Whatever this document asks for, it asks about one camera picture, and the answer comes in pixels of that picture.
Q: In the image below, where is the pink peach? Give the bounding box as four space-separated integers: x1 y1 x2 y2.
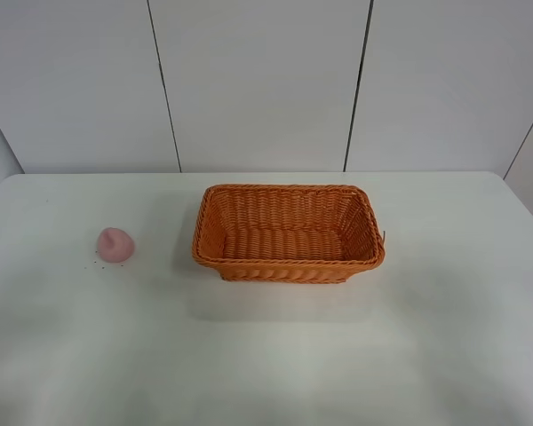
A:
97 227 135 264

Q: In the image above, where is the orange woven basket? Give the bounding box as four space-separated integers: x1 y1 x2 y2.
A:
192 184 386 284

